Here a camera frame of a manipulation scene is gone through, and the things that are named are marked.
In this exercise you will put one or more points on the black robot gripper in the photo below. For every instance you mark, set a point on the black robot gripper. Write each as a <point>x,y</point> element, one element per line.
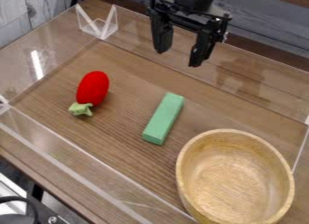
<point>192,15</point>

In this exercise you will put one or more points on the clear acrylic enclosure wall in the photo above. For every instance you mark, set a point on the clear acrylic enclosure wall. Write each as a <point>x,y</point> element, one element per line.
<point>91,160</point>

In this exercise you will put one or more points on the black metal table frame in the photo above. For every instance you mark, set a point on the black metal table frame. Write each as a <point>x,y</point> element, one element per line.
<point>54,212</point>

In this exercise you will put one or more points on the red plush strawberry toy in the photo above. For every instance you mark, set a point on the red plush strawberry toy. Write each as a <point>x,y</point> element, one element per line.
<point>91,93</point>

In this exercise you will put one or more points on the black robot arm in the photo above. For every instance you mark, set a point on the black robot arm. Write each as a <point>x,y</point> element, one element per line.
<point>197,16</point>

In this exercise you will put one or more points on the round wooden bowl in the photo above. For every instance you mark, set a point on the round wooden bowl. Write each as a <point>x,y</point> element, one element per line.
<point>234,179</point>

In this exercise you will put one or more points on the clear acrylic corner bracket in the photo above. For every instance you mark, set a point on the clear acrylic corner bracket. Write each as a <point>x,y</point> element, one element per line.
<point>98,28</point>

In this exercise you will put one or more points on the green rectangular block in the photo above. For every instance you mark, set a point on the green rectangular block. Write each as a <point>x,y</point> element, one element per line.
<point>163,118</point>

